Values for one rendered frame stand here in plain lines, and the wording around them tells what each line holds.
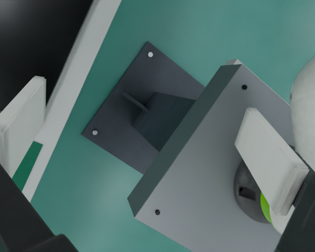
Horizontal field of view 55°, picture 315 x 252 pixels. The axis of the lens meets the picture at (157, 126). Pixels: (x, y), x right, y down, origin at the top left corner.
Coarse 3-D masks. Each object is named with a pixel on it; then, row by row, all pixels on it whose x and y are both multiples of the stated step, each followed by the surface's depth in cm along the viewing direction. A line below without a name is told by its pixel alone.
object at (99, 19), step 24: (96, 0) 51; (120, 0) 52; (96, 24) 51; (72, 48) 51; (96, 48) 52; (72, 72) 51; (72, 96) 52; (48, 120) 52; (48, 144) 52; (24, 192) 53
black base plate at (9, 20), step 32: (0, 0) 45; (32, 0) 46; (64, 0) 47; (0, 32) 46; (32, 32) 47; (64, 32) 48; (0, 64) 47; (32, 64) 48; (64, 64) 49; (0, 96) 47
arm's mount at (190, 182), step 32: (224, 96) 50; (256, 96) 52; (192, 128) 51; (224, 128) 51; (288, 128) 54; (160, 160) 54; (192, 160) 50; (224, 160) 52; (160, 192) 50; (192, 192) 51; (224, 192) 53; (160, 224) 51; (192, 224) 52; (224, 224) 54; (256, 224) 56
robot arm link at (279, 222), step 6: (264, 198) 47; (264, 204) 47; (264, 210) 47; (270, 210) 45; (270, 216) 45; (276, 216) 44; (282, 216) 42; (288, 216) 41; (270, 222) 48; (276, 222) 44; (282, 222) 42; (276, 228) 45; (282, 228) 43
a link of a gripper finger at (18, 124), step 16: (32, 80) 17; (16, 96) 15; (32, 96) 16; (0, 112) 14; (16, 112) 14; (32, 112) 16; (0, 128) 12; (16, 128) 14; (32, 128) 17; (0, 144) 12; (16, 144) 14; (0, 160) 13; (16, 160) 14
